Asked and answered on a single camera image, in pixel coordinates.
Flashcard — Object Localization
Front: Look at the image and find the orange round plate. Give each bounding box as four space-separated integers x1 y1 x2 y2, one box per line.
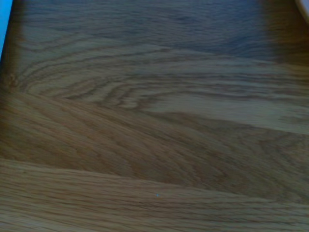
295 0 309 23

